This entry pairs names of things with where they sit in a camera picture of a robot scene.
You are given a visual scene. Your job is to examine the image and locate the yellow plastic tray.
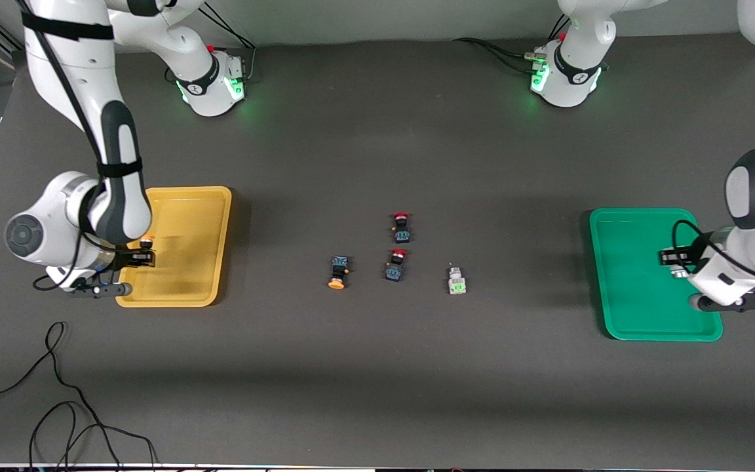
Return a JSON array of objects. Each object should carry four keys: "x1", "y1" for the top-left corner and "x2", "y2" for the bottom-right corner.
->
[{"x1": 115, "y1": 186, "x2": 233, "y2": 308}]

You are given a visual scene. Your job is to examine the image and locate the green plastic tray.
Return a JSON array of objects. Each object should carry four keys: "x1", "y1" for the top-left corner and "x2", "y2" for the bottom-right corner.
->
[{"x1": 589, "y1": 208, "x2": 724, "y2": 342}]

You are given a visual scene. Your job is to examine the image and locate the red push button blue base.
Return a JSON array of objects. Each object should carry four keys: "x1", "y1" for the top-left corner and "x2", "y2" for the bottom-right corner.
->
[
  {"x1": 383, "y1": 248, "x2": 410, "y2": 284},
  {"x1": 390, "y1": 211, "x2": 414, "y2": 245}
]

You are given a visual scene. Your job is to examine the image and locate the black left arm wrist cable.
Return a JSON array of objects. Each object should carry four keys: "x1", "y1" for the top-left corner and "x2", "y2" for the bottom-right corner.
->
[{"x1": 672, "y1": 134, "x2": 755, "y2": 289}]

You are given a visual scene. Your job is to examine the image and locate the black arm wrist cable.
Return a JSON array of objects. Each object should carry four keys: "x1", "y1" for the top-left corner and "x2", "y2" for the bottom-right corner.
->
[
  {"x1": 16, "y1": 0, "x2": 150, "y2": 292},
  {"x1": 672, "y1": 134, "x2": 755, "y2": 289}
]

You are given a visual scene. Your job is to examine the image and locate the thin black cable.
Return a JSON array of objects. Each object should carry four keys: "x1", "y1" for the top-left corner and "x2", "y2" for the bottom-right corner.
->
[
  {"x1": 29, "y1": 401, "x2": 123, "y2": 470},
  {"x1": 0, "y1": 321, "x2": 159, "y2": 470}
]

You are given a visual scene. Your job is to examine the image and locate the black right arm wrist cable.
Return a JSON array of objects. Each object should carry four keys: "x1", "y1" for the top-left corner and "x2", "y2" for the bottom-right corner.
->
[{"x1": 16, "y1": 0, "x2": 150, "y2": 292}]

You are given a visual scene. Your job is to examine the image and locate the black right arm base cables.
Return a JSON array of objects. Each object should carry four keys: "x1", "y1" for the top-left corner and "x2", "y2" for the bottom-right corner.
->
[{"x1": 202, "y1": 5, "x2": 258, "y2": 85}]

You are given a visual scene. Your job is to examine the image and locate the black arm base cables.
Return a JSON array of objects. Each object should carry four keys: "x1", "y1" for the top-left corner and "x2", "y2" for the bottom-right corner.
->
[
  {"x1": 452, "y1": 13, "x2": 571, "y2": 74},
  {"x1": 202, "y1": 5, "x2": 258, "y2": 85}
]

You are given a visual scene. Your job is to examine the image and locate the black left arm base cables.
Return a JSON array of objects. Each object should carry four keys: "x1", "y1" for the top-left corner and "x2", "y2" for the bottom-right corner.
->
[{"x1": 452, "y1": 13, "x2": 571, "y2": 74}]

